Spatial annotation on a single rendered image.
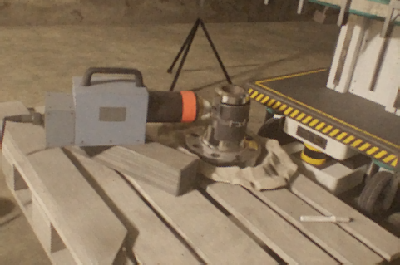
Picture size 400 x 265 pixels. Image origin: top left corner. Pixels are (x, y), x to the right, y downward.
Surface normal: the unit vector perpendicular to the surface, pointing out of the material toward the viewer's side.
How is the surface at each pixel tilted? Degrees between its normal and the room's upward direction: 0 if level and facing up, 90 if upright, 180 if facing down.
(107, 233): 0
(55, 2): 90
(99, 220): 0
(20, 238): 0
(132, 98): 90
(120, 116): 90
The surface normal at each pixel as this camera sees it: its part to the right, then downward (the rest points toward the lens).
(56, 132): 0.31, 0.42
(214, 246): 0.14, -0.91
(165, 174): -0.48, 0.29
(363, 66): -0.73, 0.18
